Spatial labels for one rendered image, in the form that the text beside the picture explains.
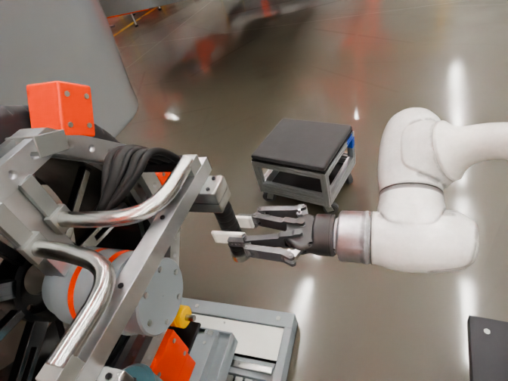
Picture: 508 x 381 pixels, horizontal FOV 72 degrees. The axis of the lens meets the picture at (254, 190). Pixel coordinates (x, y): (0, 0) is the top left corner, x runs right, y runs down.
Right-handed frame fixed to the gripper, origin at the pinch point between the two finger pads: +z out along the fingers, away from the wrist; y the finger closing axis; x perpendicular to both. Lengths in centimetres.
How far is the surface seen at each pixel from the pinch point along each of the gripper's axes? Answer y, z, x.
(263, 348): 8, 13, -75
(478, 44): 263, -89, -83
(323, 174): 78, -1, -53
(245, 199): 91, 49, -83
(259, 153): 89, 31, -49
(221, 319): 16, 33, -75
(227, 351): 1, 23, -67
